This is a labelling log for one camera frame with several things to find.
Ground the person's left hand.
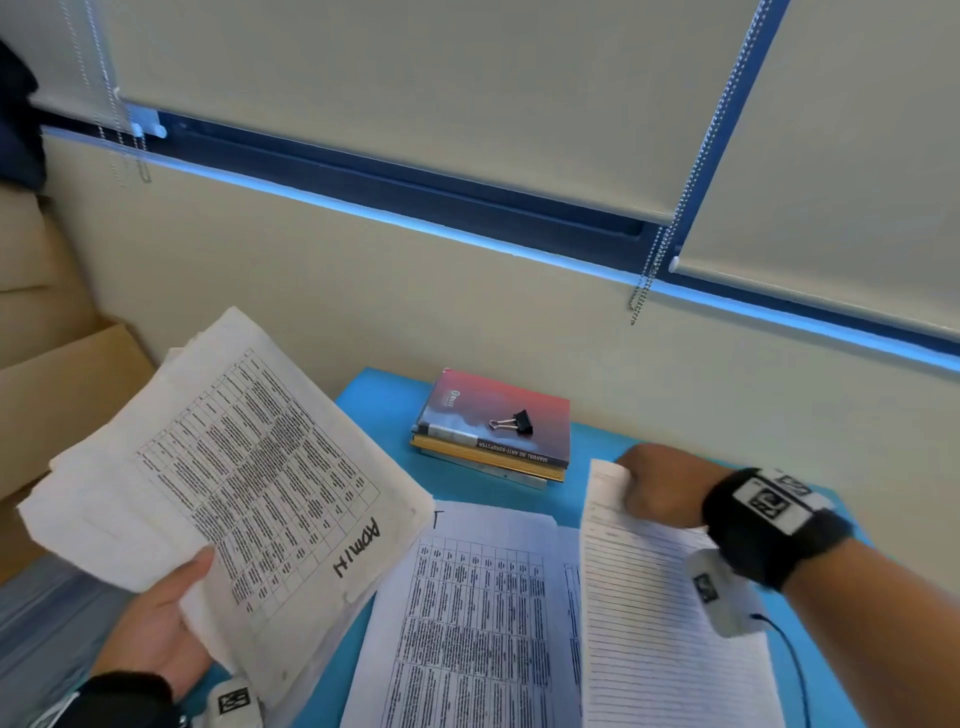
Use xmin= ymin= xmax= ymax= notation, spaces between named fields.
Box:
xmin=92 ymin=545 xmax=218 ymax=700

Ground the person's right hand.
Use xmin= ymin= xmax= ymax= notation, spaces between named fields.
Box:
xmin=615 ymin=444 xmax=733 ymax=530

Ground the stack of printed papers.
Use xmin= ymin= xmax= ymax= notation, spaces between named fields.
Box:
xmin=16 ymin=306 xmax=436 ymax=714

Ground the lined paper sheet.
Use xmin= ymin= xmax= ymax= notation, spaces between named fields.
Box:
xmin=579 ymin=459 xmax=786 ymax=728

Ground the person's right forearm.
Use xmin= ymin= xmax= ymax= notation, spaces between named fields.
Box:
xmin=780 ymin=536 xmax=960 ymax=728

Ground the yellow book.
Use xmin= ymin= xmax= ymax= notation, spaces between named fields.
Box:
xmin=410 ymin=433 xmax=567 ymax=483

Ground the printed table paper sheet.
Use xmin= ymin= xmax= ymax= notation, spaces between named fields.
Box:
xmin=341 ymin=501 xmax=583 ymax=728
xmin=556 ymin=525 xmax=586 ymax=728

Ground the red book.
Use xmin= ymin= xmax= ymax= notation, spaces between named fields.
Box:
xmin=416 ymin=367 xmax=573 ymax=470

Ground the large cardboard box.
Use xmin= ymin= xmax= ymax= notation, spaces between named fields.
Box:
xmin=0 ymin=322 xmax=156 ymax=502

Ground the small cardboard box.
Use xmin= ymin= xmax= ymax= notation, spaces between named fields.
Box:
xmin=0 ymin=183 xmax=108 ymax=370

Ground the narrow beige roller blind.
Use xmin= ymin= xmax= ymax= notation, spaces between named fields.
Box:
xmin=669 ymin=0 xmax=960 ymax=343

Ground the wide beige roller blind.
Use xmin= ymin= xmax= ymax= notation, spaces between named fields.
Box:
xmin=28 ymin=0 xmax=763 ymax=227

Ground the dark cloth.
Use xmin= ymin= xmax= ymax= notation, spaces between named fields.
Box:
xmin=0 ymin=37 xmax=48 ymax=193

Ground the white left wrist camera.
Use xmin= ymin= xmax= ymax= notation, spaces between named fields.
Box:
xmin=195 ymin=676 xmax=264 ymax=728

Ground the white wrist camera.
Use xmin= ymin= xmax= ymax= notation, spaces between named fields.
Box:
xmin=685 ymin=549 xmax=771 ymax=639
xmin=195 ymin=676 xmax=264 ymax=728

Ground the black left wrist strap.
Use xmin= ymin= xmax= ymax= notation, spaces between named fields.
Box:
xmin=28 ymin=670 xmax=190 ymax=728

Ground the black wrist strap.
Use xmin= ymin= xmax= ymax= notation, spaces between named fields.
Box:
xmin=28 ymin=670 xmax=190 ymax=728
xmin=701 ymin=468 xmax=855 ymax=594

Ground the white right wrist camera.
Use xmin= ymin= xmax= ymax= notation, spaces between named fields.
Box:
xmin=685 ymin=549 xmax=771 ymax=639

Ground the black right wrist strap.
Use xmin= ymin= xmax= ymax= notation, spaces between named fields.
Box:
xmin=701 ymin=468 xmax=855 ymax=594

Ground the black thin cable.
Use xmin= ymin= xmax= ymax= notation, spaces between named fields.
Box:
xmin=750 ymin=612 xmax=813 ymax=728

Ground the long metal bead chain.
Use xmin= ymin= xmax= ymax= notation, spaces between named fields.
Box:
xmin=628 ymin=0 xmax=774 ymax=326

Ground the dark blue window frame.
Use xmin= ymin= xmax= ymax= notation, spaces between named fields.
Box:
xmin=36 ymin=0 xmax=960 ymax=363

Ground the white blind bracket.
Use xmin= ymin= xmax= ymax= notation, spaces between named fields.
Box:
xmin=122 ymin=101 xmax=168 ymax=141

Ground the short metal bead chain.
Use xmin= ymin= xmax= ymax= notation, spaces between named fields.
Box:
xmin=58 ymin=0 xmax=153 ymax=186

